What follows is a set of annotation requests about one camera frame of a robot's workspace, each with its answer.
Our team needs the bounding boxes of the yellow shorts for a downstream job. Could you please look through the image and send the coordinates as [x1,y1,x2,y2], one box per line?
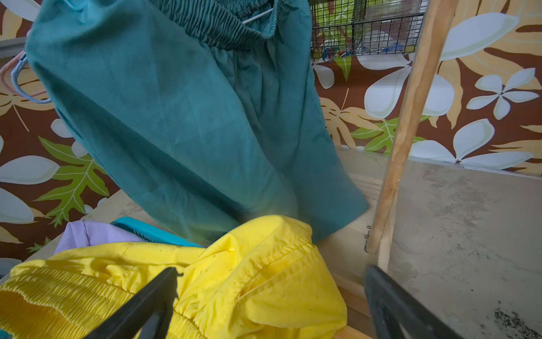
[1,216,347,338]

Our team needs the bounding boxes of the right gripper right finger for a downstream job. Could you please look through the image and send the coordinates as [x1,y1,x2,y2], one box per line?
[364,266,461,339]

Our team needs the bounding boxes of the teal plastic basket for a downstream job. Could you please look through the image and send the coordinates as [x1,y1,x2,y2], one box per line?
[112,217,202,248]

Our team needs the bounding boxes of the green shorts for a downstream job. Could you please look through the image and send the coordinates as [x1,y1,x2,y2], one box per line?
[25,1,368,245]

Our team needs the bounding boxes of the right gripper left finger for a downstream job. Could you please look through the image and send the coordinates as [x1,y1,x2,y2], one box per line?
[86,268,182,338]

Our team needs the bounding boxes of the white wire hanger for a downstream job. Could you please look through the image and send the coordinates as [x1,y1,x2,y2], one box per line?
[242,8,274,25]

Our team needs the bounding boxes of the pink wire hanger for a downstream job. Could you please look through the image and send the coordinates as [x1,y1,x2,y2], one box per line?
[1,50,51,105]

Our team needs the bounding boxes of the purple shorts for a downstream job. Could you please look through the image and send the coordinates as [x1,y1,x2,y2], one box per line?
[54,220,146,254]

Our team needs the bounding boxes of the wooden clothes rack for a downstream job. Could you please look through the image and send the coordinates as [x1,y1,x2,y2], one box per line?
[25,0,460,339]

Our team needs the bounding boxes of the black mesh basket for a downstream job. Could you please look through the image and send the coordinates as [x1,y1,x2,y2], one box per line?
[309,0,429,62]

